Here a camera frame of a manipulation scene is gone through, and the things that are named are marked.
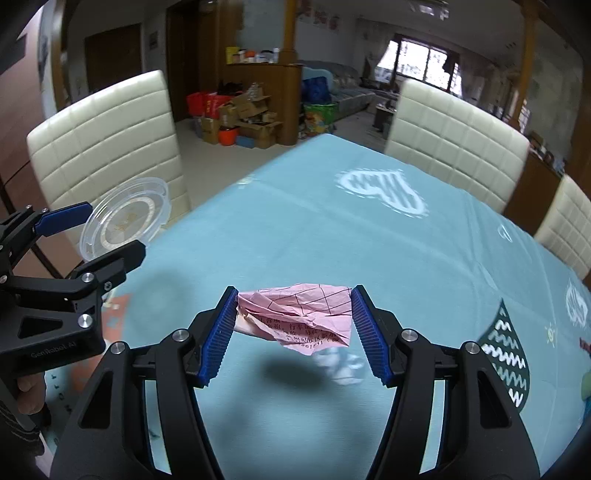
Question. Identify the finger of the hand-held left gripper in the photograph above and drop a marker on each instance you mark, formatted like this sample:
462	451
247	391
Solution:
115	261
64	217

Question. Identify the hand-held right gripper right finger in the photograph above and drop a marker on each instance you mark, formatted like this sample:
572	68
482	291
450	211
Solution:
371	341

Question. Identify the wooden sideboard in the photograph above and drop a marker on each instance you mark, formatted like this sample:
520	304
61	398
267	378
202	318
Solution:
535	194

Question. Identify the grey sofa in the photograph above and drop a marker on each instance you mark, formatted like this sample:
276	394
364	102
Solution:
351	92

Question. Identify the wooden divider cabinet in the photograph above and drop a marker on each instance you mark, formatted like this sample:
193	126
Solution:
263	83

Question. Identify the cream quilted dining chair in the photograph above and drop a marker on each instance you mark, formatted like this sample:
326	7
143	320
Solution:
111	138
457	143
570	226

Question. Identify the blue printed tablecloth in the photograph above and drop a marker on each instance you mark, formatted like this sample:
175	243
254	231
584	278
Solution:
300	230

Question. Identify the person's left forearm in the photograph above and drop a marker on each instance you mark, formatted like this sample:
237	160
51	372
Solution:
18	438

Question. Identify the clear plastic lid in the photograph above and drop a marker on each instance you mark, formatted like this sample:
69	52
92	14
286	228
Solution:
129	217

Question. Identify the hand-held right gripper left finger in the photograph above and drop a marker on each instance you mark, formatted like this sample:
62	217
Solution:
219	341

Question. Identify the red bucket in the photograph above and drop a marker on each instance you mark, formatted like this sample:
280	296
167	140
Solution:
228	137

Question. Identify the red bag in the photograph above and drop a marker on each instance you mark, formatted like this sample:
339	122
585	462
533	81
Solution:
205	104

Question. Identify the blue bag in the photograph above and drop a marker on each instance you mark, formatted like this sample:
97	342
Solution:
316	90

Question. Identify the pink paper slip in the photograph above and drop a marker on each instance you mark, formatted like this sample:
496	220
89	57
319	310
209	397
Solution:
300	314

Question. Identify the person's left hand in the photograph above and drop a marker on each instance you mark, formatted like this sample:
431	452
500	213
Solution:
32	392

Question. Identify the pile of cardboard boxes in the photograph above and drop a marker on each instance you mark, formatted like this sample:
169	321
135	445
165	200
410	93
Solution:
249	115

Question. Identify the wooden column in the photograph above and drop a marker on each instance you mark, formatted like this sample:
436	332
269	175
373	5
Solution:
290	32
526	64

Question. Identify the barred window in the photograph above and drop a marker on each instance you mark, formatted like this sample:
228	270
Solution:
418	62

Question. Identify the coffee table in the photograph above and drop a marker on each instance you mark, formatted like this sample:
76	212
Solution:
384	115

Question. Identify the wall pictures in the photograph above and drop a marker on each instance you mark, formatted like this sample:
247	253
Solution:
318	14

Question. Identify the small blue box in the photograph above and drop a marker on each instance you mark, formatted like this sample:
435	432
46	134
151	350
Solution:
247	141

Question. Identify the dark wooden door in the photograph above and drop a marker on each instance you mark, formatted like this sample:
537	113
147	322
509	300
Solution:
113	57

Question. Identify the colourful printed bag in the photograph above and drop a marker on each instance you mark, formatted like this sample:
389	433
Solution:
319	120

